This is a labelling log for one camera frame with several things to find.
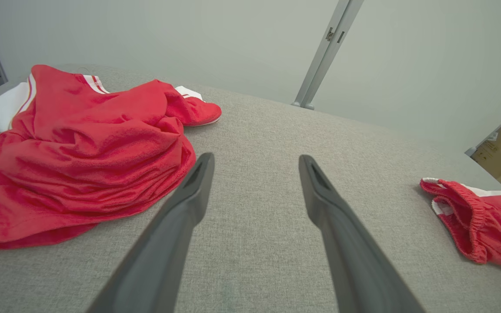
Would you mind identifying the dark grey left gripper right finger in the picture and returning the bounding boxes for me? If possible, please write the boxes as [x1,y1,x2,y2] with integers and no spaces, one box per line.
[299,154,426,313]

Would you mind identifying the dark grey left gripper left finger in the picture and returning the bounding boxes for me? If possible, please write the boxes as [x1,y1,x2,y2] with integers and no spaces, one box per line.
[86,152,215,313]

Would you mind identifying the red Bulls 23 jersey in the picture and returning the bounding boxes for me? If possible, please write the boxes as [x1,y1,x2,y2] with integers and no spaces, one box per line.
[0,64,223,252]

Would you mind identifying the red shorts with white trim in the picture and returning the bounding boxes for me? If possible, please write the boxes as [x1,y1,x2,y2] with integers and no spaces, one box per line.
[420,177,501,273]

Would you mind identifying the grey partition post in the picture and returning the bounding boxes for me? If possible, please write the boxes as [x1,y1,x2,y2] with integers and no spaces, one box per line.
[303,0,365,110]
[292,0,351,108]

